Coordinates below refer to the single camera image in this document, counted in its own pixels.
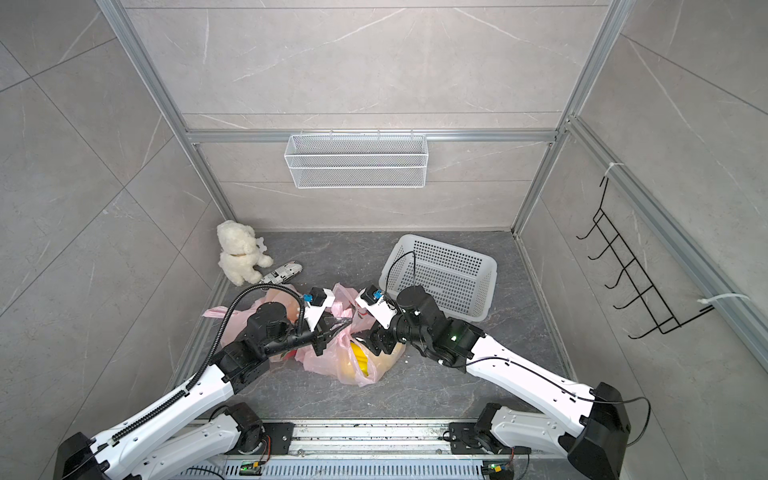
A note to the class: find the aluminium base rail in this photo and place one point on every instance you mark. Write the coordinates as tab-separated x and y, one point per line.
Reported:
368	449

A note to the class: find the white teddy bear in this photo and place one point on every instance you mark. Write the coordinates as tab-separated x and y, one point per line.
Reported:
242	253

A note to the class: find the black wire hook rack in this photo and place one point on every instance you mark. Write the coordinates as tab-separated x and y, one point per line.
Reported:
633	271

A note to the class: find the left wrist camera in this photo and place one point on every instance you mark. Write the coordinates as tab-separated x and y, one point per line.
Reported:
316	302

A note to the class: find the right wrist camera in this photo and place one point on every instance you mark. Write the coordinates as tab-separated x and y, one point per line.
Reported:
374	301

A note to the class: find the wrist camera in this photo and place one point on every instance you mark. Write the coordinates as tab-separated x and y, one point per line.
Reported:
316	302
374	301

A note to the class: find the bright yellow banana bunch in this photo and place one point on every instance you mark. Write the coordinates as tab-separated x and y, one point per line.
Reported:
361	359

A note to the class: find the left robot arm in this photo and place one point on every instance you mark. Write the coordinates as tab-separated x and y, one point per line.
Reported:
193	422

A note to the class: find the white wire wall basket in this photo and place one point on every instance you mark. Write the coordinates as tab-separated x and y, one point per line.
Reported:
347	161

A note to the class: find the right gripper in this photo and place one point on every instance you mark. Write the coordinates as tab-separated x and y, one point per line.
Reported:
375	337

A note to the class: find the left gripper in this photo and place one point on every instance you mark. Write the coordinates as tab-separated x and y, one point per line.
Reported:
321	334

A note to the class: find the white plastic basket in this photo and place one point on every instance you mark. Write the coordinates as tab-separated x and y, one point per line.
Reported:
461	281

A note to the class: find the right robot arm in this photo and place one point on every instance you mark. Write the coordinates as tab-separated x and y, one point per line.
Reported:
516	372

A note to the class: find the plain pink plastic bag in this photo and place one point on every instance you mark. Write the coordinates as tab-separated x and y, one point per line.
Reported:
338	360

